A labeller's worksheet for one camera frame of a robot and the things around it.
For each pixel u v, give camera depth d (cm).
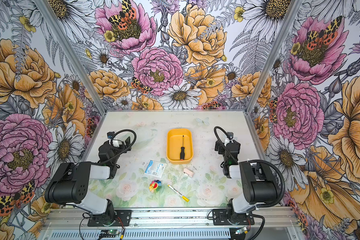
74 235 70
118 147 82
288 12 75
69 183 46
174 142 104
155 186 83
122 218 74
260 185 45
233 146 79
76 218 76
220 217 74
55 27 77
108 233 71
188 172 87
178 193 81
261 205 50
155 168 91
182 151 97
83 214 74
